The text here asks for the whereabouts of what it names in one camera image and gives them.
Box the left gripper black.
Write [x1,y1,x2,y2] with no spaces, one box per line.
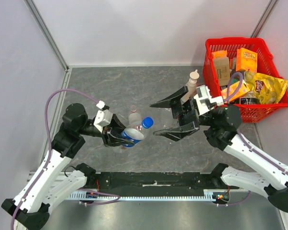
[78,113,136,147]

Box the Pepsi bottle blue label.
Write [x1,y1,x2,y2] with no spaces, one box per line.
[121,120,150,148]

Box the red label water bottle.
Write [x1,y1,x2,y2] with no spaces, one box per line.
[128,105,142,124]

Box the blue Pepsi bottle cap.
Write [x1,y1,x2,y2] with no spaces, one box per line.
[142,117,154,129]

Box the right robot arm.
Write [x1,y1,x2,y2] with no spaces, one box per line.
[150,85,288,213]

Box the beige nozzle bottle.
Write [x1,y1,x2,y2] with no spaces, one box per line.
[180,69,200,104]

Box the brown cardboard box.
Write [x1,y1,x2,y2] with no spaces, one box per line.
[213,57,230,86]

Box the orange snack box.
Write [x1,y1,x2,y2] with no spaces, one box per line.
[221,80,250,102]

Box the dark jar in basket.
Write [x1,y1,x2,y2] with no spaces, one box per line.
[234,91,259,105]

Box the small orange box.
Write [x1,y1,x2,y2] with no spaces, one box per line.
[212,50,228,59]

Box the orange Sugar Daddy box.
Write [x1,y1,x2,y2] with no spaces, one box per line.
[236,47,258,72]

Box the yellow Lays chip bag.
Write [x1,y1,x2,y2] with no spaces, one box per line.
[244,71,288,104]

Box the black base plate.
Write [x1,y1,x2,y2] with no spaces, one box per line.
[84,172,228,196]

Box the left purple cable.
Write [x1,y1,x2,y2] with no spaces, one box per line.
[10,88,122,230]

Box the purple cable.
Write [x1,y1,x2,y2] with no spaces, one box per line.
[10,88,122,230]
[216,71,288,206]

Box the slotted cable duct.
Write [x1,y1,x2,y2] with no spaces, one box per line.
[66,190,224,202]

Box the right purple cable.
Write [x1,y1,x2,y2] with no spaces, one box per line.
[216,71,288,206]

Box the aluminium frame rail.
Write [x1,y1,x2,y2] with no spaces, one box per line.
[24,0,69,71]

